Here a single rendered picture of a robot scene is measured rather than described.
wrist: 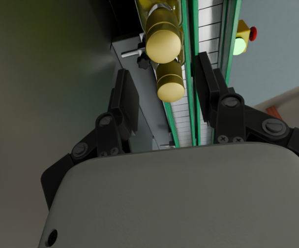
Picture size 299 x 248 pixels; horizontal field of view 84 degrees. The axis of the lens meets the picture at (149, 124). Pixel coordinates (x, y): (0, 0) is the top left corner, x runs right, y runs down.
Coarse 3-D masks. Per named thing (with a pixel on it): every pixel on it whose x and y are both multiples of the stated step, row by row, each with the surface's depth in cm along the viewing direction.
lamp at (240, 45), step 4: (236, 40) 47; (240, 40) 47; (236, 44) 47; (240, 44) 47; (244, 44) 47; (236, 48) 47; (240, 48) 47; (244, 48) 48; (236, 52) 48; (240, 52) 48
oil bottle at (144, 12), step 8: (136, 0) 20; (144, 0) 19; (152, 0) 19; (160, 0) 18; (168, 0) 18; (176, 0) 19; (144, 8) 19; (176, 8) 19; (144, 16) 20; (176, 16) 20; (144, 24) 21
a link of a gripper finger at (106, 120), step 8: (96, 120) 10; (104, 120) 10; (112, 120) 10; (96, 128) 9; (104, 128) 9; (112, 128) 9; (96, 136) 9; (104, 136) 9; (112, 136) 9; (104, 144) 9; (112, 144) 9; (120, 144) 9; (128, 144) 11; (104, 152) 8; (112, 152) 8; (120, 152) 8; (128, 152) 11
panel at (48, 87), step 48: (0, 0) 13; (48, 0) 19; (0, 48) 13; (48, 48) 18; (96, 48) 29; (0, 96) 12; (48, 96) 17; (96, 96) 26; (0, 144) 12; (48, 144) 16; (0, 192) 11; (0, 240) 11
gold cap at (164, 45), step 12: (156, 12) 16; (168, 12) 16; (156, 24) 15; (168, 24) 15; (156, 36) 15; (168, 36) 15; (156, 48) 16; (168, 48) 16; (180, 48) 16; (156, 60) 17; (168, 60) 17
